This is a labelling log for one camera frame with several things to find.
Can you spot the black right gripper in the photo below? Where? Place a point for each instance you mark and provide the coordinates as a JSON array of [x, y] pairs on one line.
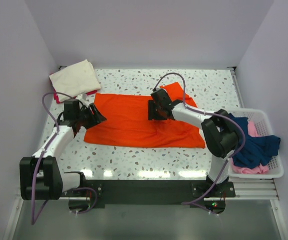
[[151, 115]]

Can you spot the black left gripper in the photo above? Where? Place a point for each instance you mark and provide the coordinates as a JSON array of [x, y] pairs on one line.
[[99, 117]]

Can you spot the orange t-shirt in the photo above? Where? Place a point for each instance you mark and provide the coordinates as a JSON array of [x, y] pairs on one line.
[[127, 125]]

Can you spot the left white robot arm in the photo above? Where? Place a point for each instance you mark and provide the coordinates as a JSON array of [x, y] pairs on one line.
[[40, 175]]

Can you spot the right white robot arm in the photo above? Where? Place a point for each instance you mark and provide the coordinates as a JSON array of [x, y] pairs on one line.
[[223, 137]]

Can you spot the folded cream t-shirt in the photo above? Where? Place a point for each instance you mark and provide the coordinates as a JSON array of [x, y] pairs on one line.
[[75, 79]]

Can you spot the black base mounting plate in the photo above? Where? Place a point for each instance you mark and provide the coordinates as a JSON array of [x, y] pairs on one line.
[[100, 193]]

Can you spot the white perforated laundry basket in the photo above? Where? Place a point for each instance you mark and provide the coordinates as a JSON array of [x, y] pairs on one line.
[[259, 157]]

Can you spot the navy blue t-shirt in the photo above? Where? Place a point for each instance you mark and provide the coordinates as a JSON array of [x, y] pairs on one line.
[[271, 144]]

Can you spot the pink t-shirt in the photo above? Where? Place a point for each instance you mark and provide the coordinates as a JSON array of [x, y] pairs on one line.
[[250, 160]]

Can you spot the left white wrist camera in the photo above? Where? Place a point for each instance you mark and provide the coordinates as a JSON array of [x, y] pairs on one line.
[[82, 97]]

